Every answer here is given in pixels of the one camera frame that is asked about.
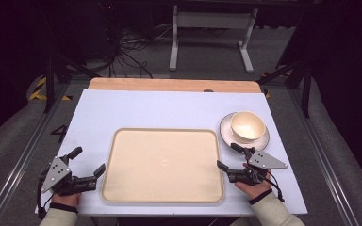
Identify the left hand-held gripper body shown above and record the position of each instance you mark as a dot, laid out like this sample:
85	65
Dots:
56	175

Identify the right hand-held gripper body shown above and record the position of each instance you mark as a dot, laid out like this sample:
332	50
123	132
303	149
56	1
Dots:
264	160

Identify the person's left hand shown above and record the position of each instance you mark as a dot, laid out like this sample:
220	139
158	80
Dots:
66	199

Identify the person's right hand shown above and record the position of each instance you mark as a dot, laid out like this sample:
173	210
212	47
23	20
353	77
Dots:
256	190

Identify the white saucer plate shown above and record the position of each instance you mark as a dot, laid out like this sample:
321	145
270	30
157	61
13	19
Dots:
224	130

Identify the cream bowl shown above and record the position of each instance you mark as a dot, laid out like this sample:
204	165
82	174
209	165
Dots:
248	127

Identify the black tape floor mark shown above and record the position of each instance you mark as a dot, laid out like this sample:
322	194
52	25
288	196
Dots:
61	132

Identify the beige rectangular tray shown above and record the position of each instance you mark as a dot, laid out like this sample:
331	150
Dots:
163	166

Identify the yellow black floor tape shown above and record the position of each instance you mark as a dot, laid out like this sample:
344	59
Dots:
268	74
37	91

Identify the white table board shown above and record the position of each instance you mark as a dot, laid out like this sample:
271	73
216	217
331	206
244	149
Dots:
138	108

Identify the black tripod stand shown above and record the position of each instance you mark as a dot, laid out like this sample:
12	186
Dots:
49	81
306	88

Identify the wooden table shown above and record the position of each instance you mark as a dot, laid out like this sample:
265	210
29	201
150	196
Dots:
169	84

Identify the white metal stand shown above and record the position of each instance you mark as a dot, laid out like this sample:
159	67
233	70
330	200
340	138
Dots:
213	20

